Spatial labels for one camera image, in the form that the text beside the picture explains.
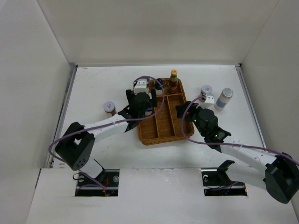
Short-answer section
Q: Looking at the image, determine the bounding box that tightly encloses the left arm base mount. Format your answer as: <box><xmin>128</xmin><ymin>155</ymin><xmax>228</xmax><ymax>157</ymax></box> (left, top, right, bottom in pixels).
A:
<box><xmin>72</xmin><ymin>160</ymin><xmax>120</xmax><ymax>197</ymax></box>

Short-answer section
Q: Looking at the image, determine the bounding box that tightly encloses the right aluminium frame rail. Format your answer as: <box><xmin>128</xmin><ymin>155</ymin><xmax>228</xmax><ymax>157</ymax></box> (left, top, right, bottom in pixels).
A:
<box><xmin>235</xmin><ymin>64</ymin><xmax>266</xmax><ymax>148</ymax></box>

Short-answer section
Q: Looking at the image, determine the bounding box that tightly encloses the aluminium frame rail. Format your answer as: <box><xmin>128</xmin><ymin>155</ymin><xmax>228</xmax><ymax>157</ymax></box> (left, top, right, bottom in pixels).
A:
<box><xmin>45</xmin><ymin>62</ymin><xmax>78</xmax><ymax>168</ymax></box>
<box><xmin>235</xmin><ymin>64</ymin><xmax>266</xmax><ymax>148</ymax></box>

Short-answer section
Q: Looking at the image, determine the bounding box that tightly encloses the tall blue-label shaker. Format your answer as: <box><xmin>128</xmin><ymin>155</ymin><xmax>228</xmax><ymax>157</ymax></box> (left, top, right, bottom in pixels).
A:
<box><xmin>145</xmin><ymin>107</ymin><xmax>153</xmax><ymax>116</ymax></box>
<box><xmin>214</xmin><ymin>88</ymin><xmax>234</xmax><ymax>111</ymax></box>

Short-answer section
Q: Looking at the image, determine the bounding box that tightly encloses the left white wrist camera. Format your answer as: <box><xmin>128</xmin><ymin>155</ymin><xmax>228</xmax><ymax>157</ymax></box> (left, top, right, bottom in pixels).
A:
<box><xmin>133</xmin><ymin>78</ymin><xmax>149</xmax><ymax>95</ymax></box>

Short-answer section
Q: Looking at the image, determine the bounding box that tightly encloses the left aluminium frame rail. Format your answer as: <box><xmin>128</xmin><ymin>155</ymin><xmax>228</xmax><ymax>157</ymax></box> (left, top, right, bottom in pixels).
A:
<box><xmin>45</xmin><ymin>62</ymin><xmax>78</xmax><ymax>168</ymax></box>

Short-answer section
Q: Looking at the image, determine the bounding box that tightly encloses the black-top salt grinder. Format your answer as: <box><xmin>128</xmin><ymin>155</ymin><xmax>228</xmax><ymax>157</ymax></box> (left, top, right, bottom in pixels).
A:
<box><xmin>154</xmin><ymin>78</ymin><xmax>164</xmax><ymax>96</ymax></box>

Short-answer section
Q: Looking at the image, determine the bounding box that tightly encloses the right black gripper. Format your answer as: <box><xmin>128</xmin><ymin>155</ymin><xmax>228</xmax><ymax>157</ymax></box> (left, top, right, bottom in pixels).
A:
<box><xmin>176</xmin><ymin>101</ymin><xmax>209</xmax><ymax>137</ymax></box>

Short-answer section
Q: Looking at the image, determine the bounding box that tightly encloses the spice jar white lid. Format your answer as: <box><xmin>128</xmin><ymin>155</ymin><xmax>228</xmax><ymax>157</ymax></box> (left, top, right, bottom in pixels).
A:
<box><xmin>199</xmin><ymin>84</ymin><xmax>213</xmax><ymax>102</ymax></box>
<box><xmin>103</xmin><ymin>101</ymin><xmax>116</xmax><ymax>116</ymax></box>

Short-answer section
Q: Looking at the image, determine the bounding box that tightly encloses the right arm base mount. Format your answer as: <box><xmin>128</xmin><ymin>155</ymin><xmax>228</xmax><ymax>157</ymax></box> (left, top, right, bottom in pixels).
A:
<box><xmin>201</xmin><ymin>160</ymin><xmax>247</xmax><ymax>196</ymax></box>

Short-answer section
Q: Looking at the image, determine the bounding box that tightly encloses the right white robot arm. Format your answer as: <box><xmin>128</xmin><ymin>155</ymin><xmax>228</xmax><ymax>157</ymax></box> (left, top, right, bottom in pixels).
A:
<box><xmin>175</xmin><ymin>101</ymin><xmax>299</xmax><ymax>204</ymax></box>

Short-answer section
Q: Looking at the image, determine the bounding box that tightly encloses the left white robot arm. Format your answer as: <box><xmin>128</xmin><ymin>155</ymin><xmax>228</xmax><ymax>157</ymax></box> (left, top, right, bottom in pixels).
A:
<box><xmin>55</xmin><ymin>88</ymin><xmax>157</xmax><ymax>171</ymax></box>

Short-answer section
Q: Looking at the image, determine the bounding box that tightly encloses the red sauce bottle yellow cap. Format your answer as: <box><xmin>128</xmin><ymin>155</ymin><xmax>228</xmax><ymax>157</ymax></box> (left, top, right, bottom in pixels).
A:
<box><xmin>168</xmin><ymin>70</ymin><xmax>178</xmax><ymax>93</ymax></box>

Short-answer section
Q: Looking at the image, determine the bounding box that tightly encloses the brown wicker divided basket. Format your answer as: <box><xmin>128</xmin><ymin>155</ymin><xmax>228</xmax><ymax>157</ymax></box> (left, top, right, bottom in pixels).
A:
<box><xmin>137</xmin><ymin>79</ymin><xmax>194</xmax><ymax>146</ymax></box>

